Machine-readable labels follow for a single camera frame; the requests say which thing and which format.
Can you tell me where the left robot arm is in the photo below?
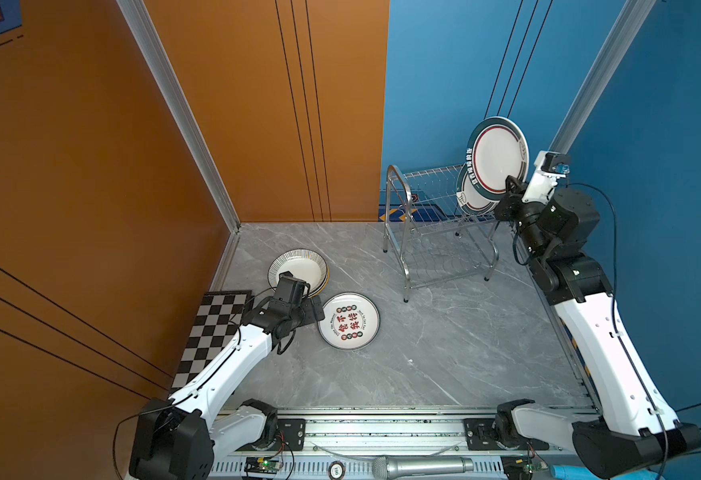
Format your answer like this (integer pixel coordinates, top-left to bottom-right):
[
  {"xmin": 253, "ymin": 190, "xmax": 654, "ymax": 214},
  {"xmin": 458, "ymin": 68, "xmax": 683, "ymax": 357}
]
[{"xmin": 124, "ymin": 272, "xmax": 324, "ymax": 479}]

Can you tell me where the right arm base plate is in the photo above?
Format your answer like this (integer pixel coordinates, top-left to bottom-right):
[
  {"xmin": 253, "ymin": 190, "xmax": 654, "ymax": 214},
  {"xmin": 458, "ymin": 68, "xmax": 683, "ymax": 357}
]
[{"xmin": 463, "ymin": 417, "xmax": 551, "ymax": 451}]

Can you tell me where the white deep plate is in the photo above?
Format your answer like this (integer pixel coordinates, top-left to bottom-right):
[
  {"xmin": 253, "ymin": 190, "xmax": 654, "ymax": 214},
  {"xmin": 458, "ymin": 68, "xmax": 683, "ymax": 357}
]
[{"xmin": 268, "ymin": 248, "xmax": 328, "ymax": 296}]

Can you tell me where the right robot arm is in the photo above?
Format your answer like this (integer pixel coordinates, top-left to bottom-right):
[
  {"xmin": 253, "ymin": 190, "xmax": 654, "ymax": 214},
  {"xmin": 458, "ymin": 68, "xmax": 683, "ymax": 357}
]
[{"xmin": 495, "ymin": 176, "xmax": 701, "ymax": 479}]

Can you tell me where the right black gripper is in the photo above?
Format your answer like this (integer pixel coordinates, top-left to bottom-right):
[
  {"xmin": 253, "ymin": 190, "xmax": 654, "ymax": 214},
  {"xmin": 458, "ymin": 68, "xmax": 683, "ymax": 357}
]
[{"xmin": 495, "ymin": 173, "xmax": 556, "ymax": 266}]

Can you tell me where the green circuit board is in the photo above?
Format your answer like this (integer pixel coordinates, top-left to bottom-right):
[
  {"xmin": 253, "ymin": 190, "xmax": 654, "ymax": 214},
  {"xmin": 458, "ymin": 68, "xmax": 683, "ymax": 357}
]
[{"xmin": 242, "ymin": 457, "xmax": 284, "ymax": 480}]

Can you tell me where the round black white sticker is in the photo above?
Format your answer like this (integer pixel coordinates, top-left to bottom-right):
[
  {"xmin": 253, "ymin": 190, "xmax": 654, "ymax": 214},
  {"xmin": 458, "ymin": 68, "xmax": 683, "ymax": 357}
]
[{"xmin": 326, "ymin": 461, "xmax": 346, "ymax": 480}]

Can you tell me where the green rimmed text plate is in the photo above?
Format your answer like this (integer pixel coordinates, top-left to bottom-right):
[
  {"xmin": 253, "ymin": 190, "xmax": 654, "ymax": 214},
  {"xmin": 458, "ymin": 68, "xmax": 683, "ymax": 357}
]
[{"xmin": 466, "ymin": 116, "xmax": 530, "ymax": 201}]

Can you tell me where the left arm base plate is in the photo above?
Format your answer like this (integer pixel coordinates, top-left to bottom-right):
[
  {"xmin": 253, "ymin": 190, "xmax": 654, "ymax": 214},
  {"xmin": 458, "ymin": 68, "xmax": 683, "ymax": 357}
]
[{"xmin": 214, "ymin": 416, "xmax": 306, "ymax": 455}]

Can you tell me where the black white chessboard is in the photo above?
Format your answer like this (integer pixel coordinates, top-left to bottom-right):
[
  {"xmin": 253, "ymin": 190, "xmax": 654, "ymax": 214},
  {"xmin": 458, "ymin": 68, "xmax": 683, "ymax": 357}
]
[{"xmin": 170, "ymin": 290, "xmax": 254, "ymax": 394}]

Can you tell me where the light blue cylinder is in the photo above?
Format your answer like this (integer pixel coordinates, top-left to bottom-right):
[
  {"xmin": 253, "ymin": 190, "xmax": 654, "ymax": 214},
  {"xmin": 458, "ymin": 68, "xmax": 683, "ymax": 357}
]
[{"xmin": 550, "ymin": 465, "xmax": 663, "ymax": 480}]

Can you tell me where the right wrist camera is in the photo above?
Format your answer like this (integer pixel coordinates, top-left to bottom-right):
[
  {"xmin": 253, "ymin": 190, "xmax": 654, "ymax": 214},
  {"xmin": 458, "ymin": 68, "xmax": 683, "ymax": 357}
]
[{"xmin": 522, "ymin": 151, "xmax": 571, "ymax": 204}]

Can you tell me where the aluminium rail frame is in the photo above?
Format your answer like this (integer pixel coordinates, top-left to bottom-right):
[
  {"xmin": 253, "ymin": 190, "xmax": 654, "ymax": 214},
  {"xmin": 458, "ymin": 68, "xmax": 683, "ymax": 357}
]
[{"xmin": 123, "ymin": 407, "xmax": 649, "ymax": 480}]

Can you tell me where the silver wire dish rack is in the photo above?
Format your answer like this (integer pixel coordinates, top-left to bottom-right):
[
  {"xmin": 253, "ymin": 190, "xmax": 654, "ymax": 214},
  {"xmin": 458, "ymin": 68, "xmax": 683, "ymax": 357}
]
[{"xmin": 381, "ymin": 165, "xmax": 500, "ymax": 302}]

